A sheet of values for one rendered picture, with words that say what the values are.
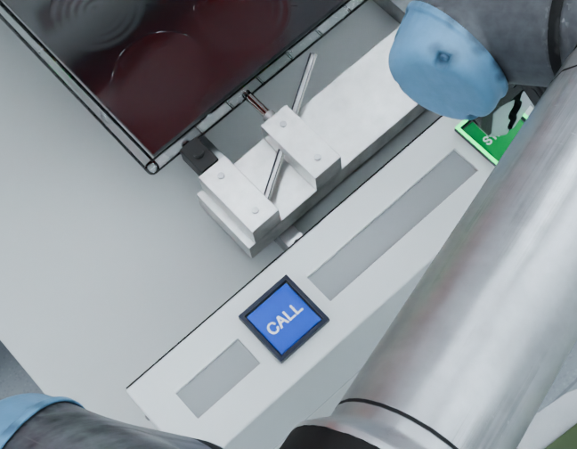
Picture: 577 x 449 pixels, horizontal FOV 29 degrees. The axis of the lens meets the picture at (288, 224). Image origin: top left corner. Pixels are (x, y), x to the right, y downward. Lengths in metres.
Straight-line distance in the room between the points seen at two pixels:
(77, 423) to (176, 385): 0.43
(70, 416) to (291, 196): 0.59
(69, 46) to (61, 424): 0.71
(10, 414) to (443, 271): 0.21
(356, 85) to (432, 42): 0.48
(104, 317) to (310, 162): 0.26
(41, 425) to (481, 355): 0.20
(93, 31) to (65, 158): 0.14
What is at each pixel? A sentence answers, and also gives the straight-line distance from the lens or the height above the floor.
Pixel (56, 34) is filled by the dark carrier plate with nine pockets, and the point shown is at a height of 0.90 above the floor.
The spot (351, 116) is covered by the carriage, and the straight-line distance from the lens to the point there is 1.12.
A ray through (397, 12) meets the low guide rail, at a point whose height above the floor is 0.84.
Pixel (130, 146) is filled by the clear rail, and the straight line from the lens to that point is 1.11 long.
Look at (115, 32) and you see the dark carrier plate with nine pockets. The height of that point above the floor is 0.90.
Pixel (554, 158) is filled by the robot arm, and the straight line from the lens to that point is 0.54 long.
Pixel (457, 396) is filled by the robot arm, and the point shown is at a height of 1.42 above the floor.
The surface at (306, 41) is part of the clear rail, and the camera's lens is 1.14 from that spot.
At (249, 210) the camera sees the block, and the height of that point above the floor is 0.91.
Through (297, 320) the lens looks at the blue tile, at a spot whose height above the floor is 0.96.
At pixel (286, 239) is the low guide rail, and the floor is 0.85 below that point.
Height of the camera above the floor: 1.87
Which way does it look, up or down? 67 degrees down
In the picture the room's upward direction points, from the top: 11 degrees counter-clockwise
